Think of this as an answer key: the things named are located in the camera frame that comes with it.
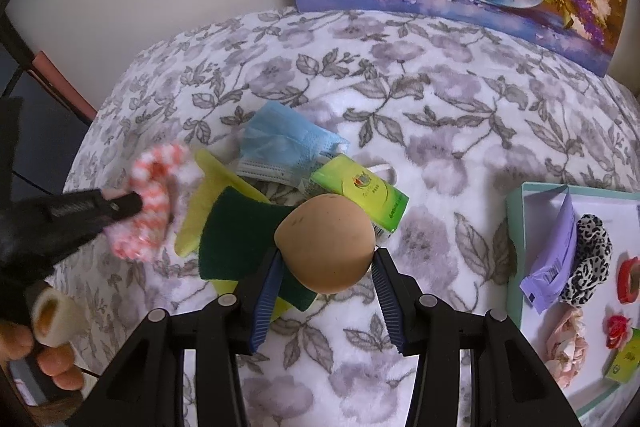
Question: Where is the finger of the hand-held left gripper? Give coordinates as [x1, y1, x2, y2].
[27, 188, 146, 260]

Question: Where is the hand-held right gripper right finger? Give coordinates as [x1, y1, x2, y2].
[371, 248, 583, 427]

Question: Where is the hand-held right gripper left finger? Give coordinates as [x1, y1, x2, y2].
[65, 247, 286, 427]

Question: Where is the pink white knitted cloth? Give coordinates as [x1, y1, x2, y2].
[105, 143, 201, 264]

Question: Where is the beige egg-shaped makeup sponge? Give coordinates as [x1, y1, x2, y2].
[273, 193, 376, 294]

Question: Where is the pink fabric flower scrunchie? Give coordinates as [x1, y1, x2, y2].
[541, 307, 589, 390]

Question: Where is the leopard print scrunchie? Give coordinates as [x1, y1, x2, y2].
[559, 213, 613, 308]

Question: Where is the white box with teal rim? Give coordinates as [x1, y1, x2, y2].
[506, 181, 640, 427]

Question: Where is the green tissue pack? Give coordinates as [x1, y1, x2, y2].
[604, 328, 640, 385]
[310, 155, 410, 239]

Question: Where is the person's left hand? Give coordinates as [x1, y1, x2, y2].
[0, 321, 84, 392]

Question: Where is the yellow green scouring sponge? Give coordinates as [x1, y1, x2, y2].
[174, 149, 318, 323]

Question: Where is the beige vase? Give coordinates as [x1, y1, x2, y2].
[30, 286, 86, 349]

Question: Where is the dark cabinet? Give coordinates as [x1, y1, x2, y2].
[0, 44, 99, 200]

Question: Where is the blue face mask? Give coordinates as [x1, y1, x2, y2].
[235, 101, 351, 188]

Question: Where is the purple plastic packet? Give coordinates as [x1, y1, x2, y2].
[519, 194, 581, 314]

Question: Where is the red flower hair clip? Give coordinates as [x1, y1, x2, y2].
[601, 313, 633, 349]

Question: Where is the red tape roll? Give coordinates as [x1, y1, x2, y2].
[616, 256, 640, 305]

